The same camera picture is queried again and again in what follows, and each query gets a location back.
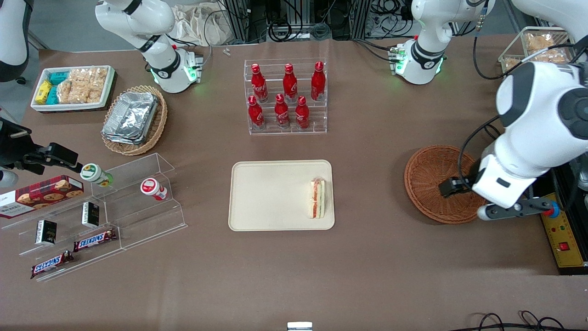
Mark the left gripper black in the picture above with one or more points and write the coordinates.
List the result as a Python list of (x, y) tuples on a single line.
[(465, 183)]

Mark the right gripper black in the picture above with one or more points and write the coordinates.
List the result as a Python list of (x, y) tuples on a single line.
[(14, 149)]

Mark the triangular sandwich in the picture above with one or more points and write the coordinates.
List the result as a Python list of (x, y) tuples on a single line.
[(318, 197)]

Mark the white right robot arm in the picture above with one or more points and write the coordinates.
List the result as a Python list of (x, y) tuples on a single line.
[(156, 37)]

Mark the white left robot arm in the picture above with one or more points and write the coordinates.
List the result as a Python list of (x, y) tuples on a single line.
[(533, 133)]

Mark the round brown wicker basket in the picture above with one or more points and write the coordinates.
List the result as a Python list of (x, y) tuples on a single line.
[(427, 174)]

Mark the white rectangular snack tray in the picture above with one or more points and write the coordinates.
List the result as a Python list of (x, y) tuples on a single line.
[(73, 107)]

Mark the aluminium foil tray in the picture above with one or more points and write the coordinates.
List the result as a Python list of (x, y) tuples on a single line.
[(120, 140), (131, 115)]

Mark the oval light wicker basket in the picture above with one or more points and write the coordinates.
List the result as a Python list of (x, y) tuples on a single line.
[(156, 124)]

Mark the beige plastic tray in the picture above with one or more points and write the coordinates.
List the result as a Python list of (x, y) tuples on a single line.
[(271, 195)]

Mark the green lid drink bottle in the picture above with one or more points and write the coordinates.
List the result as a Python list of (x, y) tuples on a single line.
[(94, 174)]

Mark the red cookie box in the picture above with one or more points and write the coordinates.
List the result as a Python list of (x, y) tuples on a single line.
[(41, 195)]

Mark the small black box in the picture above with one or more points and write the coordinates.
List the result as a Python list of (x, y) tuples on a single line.
[(46, 232), (90, 215)]

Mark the clear bag of rice crackers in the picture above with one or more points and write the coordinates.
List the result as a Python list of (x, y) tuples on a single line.
[(92, 78), (73, 94)]

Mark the teal snack packet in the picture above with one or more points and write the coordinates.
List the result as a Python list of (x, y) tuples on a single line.
[(59, 78), (52, 95)]

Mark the yellow snack packet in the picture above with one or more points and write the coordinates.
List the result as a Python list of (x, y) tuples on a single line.
[(43, 92)]

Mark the snickers chocolate bar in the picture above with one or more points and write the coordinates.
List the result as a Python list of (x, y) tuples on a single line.
[(95, 240), (51, 264)]

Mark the red lid drink bottle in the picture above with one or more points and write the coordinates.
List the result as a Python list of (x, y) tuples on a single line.
[(152, 188)]

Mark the clear acrylic stepped shelf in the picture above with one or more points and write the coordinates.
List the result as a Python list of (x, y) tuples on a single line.
[(138, 216)]

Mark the red emergency stop button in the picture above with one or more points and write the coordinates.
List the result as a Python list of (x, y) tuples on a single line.
[(553, 210)]

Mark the black control box yellow panel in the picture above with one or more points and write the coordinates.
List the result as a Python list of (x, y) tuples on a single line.
[(562, 239)]

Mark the clear bag of pastry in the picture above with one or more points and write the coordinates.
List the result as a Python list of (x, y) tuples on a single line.
[(551, 57), (512, 63), (539, 42)]

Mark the red cola bottle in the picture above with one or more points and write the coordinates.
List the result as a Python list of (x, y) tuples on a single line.
[(290, 85), (302, 115), (318, 82), (282, 114), (256, 115), (259, 85)]

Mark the clear acrylic bottle rack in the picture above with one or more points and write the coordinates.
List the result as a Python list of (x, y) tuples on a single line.
[(287, 131)]

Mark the beige crumpled cloth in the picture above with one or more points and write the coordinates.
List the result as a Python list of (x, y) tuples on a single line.
[(202, 23)]

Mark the aluminium frame rack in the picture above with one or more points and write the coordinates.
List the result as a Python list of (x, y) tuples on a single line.
[(353, 18)]

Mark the silver metal bracket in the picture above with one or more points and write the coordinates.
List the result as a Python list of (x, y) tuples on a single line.
[(299, 326)]

